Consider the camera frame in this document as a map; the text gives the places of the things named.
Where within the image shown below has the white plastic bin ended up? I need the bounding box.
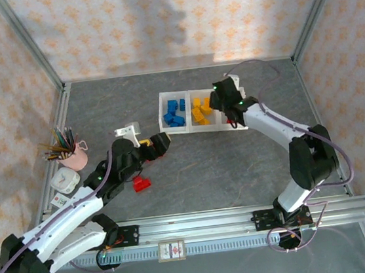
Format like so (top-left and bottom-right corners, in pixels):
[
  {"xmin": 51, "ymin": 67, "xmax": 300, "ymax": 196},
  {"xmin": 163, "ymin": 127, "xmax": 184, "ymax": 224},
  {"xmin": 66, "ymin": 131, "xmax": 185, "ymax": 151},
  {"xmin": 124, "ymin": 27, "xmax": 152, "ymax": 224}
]
[
  {"xmin": 215, "ymin": 84, "xmax": 251, "ymax": 134},
  {"xmin": 185, "ymin": 86, "xmax": 224, "ymax": 135},
  {"xmin": 155, "ymin": 88, "xmax": 195, "ymax": 136}
]

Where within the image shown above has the pink cup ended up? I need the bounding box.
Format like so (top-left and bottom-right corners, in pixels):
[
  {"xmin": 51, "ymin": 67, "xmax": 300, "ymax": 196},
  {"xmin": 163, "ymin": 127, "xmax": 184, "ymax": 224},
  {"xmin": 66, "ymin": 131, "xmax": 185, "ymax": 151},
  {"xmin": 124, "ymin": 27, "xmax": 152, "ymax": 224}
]
[{"xmin": 55, "ymin": 139, "xmax": 90, "ymax": 173}]

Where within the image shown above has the brown pencil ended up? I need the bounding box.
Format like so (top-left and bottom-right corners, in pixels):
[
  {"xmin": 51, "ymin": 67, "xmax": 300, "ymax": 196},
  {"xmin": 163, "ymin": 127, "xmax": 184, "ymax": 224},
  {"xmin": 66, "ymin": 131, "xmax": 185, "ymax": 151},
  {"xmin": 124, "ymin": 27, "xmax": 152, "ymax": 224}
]
[{"xmin": 69, "ymin": 132, "xmax": 81, "ymax": 151}]

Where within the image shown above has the dark pencil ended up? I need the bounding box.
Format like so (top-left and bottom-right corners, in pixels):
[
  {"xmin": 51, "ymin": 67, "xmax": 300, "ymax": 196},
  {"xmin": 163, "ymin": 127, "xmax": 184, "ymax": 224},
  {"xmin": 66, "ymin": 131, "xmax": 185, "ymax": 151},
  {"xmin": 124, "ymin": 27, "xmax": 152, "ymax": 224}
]
[
  {"xmin": 65, "ymin": 125, "xmax": 75, "ymax": 149},
  {"xmin": 43, "ymin": 151, "xmax": 69, "ymax": 162}
]

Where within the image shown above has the white square clock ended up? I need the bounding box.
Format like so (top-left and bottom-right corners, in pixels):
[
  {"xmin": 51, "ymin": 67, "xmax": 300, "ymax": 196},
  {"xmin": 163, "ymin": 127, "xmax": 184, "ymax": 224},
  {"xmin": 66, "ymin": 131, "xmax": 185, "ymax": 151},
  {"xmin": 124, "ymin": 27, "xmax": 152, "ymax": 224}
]
[{"xmin": 48, "ymin": 165, "xmax": 83, "ymax": 196}]

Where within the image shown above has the green pencil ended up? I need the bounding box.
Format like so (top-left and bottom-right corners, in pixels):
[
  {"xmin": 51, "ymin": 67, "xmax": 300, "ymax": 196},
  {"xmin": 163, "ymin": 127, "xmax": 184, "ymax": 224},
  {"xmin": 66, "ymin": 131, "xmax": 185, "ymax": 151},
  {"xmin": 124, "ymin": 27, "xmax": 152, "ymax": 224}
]
[{"xmin": 54, "ymin": 125, "xmax": 68, "ymax": 151}]

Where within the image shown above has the tan pencil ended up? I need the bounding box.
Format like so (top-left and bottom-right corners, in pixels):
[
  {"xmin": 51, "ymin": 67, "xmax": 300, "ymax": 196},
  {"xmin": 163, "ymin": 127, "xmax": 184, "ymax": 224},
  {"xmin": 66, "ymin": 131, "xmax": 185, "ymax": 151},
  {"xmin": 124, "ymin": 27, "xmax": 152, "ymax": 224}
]
[{"xmin": 39, "ymin": 140, "xmax": 63, "ymax": 155}]

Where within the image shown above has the small white card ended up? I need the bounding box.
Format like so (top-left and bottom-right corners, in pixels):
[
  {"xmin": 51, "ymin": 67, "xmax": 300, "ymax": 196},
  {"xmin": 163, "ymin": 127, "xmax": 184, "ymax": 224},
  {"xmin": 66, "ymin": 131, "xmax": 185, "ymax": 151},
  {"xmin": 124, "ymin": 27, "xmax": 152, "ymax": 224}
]
[{"xmin": 49, "ymin": 192, "xmax": 69, "ymax": 209}]

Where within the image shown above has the framed label plate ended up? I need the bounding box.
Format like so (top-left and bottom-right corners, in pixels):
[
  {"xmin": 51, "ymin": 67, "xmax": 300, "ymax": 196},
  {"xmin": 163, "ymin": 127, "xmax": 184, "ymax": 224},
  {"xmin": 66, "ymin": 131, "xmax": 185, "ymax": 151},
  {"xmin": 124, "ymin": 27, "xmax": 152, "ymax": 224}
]
[{"xmin": 157, "ymin": 239, "xmax": 187, "ymax": 264}]

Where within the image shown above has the black round base housing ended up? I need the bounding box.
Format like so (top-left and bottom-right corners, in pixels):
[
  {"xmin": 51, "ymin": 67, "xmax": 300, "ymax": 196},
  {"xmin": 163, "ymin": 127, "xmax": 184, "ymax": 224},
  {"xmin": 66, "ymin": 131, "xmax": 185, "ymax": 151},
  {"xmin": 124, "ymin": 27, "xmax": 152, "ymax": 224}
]
[
  {"xmin": 96, "ymin": 248, "xmax": 125, "ymax": 272},
  {"xmin": 277, "ymin": 228, "xmax": 304, "ymax": 253}
]

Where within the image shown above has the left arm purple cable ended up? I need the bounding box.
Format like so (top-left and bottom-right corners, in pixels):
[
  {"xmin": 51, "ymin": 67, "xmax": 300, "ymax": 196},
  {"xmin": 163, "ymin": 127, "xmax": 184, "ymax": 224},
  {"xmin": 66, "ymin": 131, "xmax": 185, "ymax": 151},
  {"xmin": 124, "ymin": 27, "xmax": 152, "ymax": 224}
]
[{"xmin": 0, "ymin": 147, "xmax": 126, "ymax": 273}]

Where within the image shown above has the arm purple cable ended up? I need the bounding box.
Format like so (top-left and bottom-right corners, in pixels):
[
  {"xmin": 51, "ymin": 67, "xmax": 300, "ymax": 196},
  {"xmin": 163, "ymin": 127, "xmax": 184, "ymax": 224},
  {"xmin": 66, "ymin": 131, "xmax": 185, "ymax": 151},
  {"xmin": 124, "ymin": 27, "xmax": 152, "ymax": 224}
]
[
  {"xmin": 0, "ymin": 147, "xmax": 126, "ymax": 273},
  {"xmin": 222, "ymin": 49, "xmax": 362, "ymax": 258}
]

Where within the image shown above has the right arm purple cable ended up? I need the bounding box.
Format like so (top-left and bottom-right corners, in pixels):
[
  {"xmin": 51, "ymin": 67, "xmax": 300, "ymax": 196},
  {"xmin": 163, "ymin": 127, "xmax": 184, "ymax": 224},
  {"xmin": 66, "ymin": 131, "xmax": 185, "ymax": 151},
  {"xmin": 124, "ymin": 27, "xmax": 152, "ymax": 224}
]
[{"xmin": 222, "ymin": 49, "xmax": 362, "ymax": 258}]

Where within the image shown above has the aluminium frame crossbar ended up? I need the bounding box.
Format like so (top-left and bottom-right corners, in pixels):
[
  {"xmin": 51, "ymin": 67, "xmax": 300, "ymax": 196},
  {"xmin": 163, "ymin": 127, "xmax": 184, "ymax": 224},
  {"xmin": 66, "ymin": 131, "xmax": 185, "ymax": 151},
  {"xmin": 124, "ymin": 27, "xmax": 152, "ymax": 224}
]
[{"xmin": 62, "ymin": 53, "xmax": 295, "ymax": 86}]

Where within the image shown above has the aluminium frame side rail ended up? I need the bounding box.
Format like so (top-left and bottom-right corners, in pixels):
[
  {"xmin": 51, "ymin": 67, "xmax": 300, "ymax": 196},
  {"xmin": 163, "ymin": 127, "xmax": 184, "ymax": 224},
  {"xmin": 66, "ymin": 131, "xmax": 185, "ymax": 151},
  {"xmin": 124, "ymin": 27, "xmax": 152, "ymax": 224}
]
[
  {"xmin": 292, "ymin": 49, "xmax": 365, "ymax": 273},
  {"xmin": 0, "ymin": 82, "xmax": 94, "ymax": 273}
]

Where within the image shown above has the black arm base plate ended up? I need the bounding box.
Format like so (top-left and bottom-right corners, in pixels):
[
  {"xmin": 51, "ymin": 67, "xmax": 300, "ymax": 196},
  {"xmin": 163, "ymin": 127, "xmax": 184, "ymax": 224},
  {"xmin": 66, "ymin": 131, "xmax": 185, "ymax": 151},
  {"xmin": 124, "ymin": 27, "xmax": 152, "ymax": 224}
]
[
  {"xmin": 113, "ymin": 223, "xmax": 142, "ymax": 249},
  {"xmin": 252, "ymin": 204, "xmax": 315, "ymax": 234}
]

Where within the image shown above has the aluminium mounting rail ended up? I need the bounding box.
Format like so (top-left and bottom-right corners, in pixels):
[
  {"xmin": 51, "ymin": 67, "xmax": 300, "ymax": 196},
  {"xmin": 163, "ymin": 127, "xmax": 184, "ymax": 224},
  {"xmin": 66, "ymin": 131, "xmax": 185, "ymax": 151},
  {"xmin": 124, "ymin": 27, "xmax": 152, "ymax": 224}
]
[{"xmin": 112, "ymin": 192, "xmax": 365, "ymax": 251}]

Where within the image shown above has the grey slotted cable duct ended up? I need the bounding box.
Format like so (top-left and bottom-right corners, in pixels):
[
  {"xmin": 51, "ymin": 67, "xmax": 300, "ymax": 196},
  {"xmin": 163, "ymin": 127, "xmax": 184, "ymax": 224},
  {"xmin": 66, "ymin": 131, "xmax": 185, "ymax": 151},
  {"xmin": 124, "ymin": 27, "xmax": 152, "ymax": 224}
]
[{"xmin": 67, "ymin": 226, "xmax": 317, "ymax": 270}]

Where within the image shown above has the aluminium frame post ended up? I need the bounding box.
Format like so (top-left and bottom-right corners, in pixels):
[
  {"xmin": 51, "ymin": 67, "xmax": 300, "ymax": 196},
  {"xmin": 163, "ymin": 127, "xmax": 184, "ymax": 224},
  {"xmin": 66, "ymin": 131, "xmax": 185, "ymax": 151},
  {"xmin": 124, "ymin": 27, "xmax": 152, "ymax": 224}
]
[
  {"xmin": 0, "ymin": 0, "xmax": 67, "ymax": 98},
  {"xmin": 284, "ymin": 0, "xmax": 358, "ymax": 65}
]

